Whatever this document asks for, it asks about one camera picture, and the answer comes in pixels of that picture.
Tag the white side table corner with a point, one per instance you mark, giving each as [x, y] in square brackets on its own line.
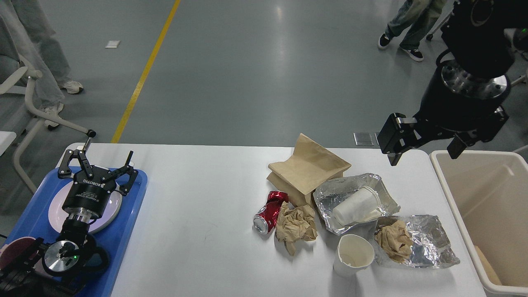
[6, 139]

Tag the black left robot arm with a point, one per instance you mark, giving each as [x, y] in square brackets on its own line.
[73, 235]

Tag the crushed red soda can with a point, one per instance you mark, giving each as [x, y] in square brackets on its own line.
[265, 219]

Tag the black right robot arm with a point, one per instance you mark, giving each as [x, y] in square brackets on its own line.
[474, 35]

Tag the green plate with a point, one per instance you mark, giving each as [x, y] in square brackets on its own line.
[108, 216]

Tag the white paper cup lying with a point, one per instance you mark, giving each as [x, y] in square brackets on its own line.
[362, 206]

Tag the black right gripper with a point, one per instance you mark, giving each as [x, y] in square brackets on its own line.
[455, 104]

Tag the dark blue mug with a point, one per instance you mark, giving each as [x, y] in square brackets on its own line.
[92, 263]

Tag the person in blue jeans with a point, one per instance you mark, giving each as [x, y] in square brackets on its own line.
[419, 16]

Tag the white paper cup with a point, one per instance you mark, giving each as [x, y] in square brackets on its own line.
[353, 254]
[362, 206]

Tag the white chair base far right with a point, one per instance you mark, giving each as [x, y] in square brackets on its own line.
[519, 41]

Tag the pink plate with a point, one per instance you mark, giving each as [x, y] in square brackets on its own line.
[56, 215]

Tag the metal floor socket plates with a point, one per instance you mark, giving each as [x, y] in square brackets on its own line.
[366, 139]

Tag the pink mug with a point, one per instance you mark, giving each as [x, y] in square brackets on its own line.
[10, 252]

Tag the beige plastic bin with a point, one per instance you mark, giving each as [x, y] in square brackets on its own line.
[487, 193]

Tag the brown paper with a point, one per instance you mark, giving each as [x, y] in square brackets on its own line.
[295, 224]
[395, 240]

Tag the person in grey trousers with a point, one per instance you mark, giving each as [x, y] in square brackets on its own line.
[34, 38]

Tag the blue plastic tray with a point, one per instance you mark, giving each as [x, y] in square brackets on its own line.
[34, 222]

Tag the grey office chair left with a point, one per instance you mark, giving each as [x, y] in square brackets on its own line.
[16, 70]

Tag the brown paper bag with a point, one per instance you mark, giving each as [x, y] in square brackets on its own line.
[309, 166]
[489, 270]

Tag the aluminium foil sheet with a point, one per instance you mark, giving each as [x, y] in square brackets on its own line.
[431, 248]
[334, 191]

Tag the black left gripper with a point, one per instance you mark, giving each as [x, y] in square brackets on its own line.
[90, 192]

